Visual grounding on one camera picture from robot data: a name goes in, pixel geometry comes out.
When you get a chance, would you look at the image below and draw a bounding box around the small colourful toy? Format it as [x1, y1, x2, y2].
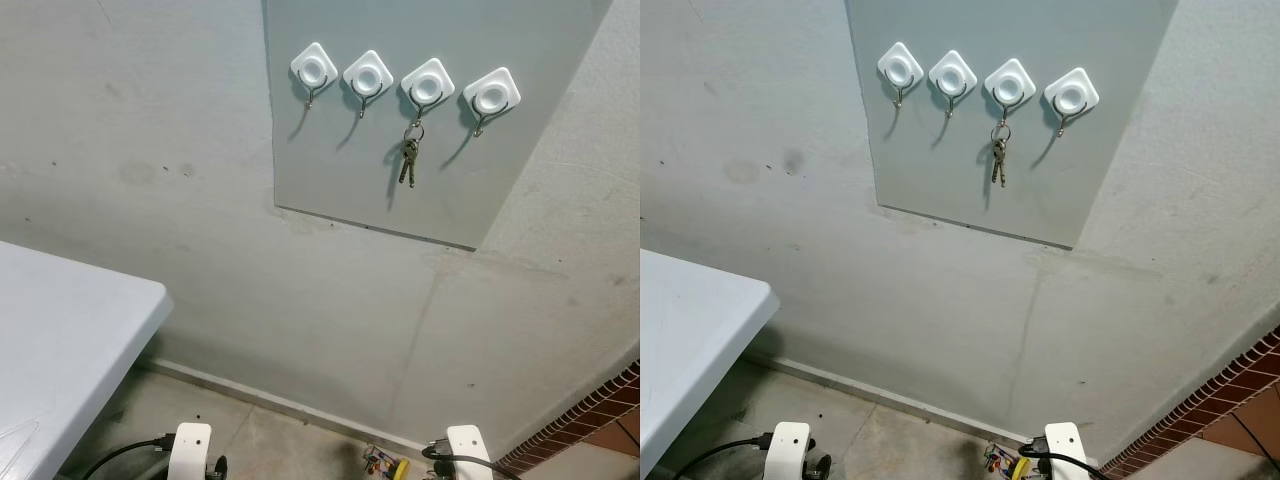
[363, 446, 412, 480]
[984, 441, 1033, 480]

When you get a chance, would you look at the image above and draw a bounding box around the white plastic table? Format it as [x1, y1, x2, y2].
[0, 240, 173, 480]
[640, 248, 781, 479]

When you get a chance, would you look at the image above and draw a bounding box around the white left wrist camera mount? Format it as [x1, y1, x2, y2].
[764, 421, 812, 480]
[167, 423, 214, 480]

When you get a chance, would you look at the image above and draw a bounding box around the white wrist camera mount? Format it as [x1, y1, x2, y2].
[764, 421, 812, 480]
[167, 423, 214, 480]
[1044, 422, 1089, 480]
[445, 425, 494, 480]

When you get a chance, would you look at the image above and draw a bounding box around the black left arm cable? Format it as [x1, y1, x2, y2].
[655, 434, 776, 480]
[80, 434, 177, 480]

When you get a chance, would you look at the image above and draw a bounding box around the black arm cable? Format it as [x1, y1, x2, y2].
[1018, 442, 1101, 480]
[421, 443, 523, 480]
[80, 434, 177, 480]
[655, 434, 776, 480]

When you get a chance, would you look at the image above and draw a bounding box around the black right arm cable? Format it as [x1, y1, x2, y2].
[1018, 442, 1101, 480]
[421, 443, 523, 480]

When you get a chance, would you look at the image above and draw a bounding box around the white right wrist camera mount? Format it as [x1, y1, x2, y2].
[445, 425, 494, 480]
[1044, 422, 1089, 480]

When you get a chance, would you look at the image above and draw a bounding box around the grey wall board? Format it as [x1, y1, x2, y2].
[262, 0, 614, 251]
[845, 0, 1180, 249]

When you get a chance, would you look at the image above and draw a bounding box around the white square wall hook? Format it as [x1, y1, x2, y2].
[342, 50, 395, 119]
[983, 58, 1037, 126]
[927, 50, 978, 118]
[400, 58, 456, 126]
[290, 42, 339, 109]
[462, 67, 522, 138]
[1043, 67, 1101, 138]
[877, 42, 925, 107]

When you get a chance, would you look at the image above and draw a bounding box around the black floor cable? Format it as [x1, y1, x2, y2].
[1228, 408, 1280, 453]

